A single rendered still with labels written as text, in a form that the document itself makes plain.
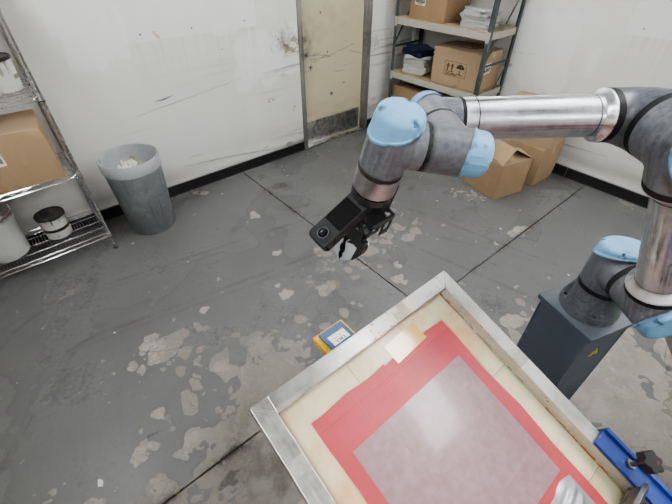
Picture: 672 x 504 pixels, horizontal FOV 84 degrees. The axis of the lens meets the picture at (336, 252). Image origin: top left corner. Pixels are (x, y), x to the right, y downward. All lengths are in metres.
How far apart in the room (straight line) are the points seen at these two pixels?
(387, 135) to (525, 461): 0.74
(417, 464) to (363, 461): 0.11
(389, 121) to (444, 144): 0.09
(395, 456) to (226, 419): 1.56
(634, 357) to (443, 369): 2.21
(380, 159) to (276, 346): 2.03
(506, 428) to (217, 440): 1.62
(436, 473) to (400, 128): 0.66
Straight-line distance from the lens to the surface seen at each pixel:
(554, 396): 1.04
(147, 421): 2.45
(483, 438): 0.94
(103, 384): 2.69
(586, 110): 0.82
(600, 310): 1.23
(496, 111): 0.74
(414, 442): 0.87
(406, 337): 0.93
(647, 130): 0.83
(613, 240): 1.18
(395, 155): 0.56
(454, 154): 0.59
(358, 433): 0.84
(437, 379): 0.93
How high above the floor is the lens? 2.02
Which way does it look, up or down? 41 degrees down
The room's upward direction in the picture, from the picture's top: straight up
